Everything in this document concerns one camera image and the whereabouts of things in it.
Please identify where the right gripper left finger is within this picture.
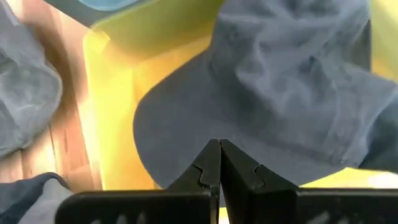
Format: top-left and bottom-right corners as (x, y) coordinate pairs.
(55, 139), (221, 224)

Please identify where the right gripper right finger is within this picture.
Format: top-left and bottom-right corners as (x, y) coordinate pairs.
(221, 139), (398, 224)

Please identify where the grey baseball cap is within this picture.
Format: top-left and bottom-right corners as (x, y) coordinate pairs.
(0, 0), (65, 159)
(0, 172), (75, 224)

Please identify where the dark blue denim cap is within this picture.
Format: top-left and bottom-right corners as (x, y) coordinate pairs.
(132, 0), (398, 189)

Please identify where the yellow plastic bin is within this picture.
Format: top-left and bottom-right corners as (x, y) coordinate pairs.
(82, 0), (398, 224)

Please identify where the blue plastic bin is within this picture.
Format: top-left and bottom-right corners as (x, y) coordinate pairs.
(43, 0), (147, 27)

